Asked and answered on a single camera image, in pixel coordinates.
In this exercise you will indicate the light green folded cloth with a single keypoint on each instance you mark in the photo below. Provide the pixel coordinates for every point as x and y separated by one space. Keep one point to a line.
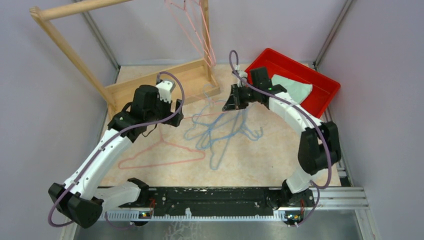
298 91

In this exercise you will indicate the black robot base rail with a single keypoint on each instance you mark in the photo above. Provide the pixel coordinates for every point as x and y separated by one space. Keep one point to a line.
220 201

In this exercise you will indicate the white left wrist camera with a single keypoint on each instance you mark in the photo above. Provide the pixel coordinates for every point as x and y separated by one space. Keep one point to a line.
165 89

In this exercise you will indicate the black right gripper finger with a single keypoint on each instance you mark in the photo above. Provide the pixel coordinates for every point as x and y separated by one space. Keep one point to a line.
229 105
233 92

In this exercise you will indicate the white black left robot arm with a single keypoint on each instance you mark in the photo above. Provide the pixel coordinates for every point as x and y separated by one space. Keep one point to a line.
79 197

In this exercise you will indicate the blue wire hanger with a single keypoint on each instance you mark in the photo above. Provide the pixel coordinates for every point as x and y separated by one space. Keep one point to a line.
206 139
240 127
218 149

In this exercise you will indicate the red plastic bin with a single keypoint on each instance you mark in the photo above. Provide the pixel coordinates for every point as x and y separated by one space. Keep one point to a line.
324 88

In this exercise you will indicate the wooden hanger rack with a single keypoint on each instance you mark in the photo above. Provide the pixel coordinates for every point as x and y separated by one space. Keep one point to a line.
195 76

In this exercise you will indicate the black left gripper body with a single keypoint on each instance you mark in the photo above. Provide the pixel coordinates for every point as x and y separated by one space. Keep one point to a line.
162 112

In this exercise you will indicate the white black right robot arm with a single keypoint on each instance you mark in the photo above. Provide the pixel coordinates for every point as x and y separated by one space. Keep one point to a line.
319 146

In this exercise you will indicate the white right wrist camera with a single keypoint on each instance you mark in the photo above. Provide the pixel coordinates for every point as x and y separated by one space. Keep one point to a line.
241 76

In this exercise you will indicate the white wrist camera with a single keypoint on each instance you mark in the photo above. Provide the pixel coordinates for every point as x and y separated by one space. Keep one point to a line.
165 89
241 76

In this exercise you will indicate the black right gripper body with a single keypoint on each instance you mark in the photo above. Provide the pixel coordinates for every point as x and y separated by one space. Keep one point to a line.
246 96

